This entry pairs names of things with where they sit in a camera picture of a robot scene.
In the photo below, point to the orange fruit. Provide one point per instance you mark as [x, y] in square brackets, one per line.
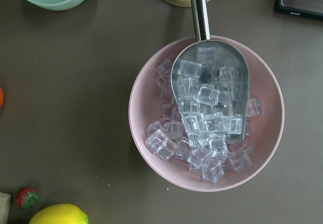
[1, 97]

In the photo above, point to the steel ice scoop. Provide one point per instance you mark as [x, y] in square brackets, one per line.
[228, 54]

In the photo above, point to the pink bowl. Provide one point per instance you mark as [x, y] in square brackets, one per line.
[144, 108]

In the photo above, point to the yellow lemon lower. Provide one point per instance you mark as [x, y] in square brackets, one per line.
[60, 213]

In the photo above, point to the red strawberry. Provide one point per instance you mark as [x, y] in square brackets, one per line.
[27, 198]

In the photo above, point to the wooden cutting board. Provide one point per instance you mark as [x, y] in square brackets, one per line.
[5, 207]

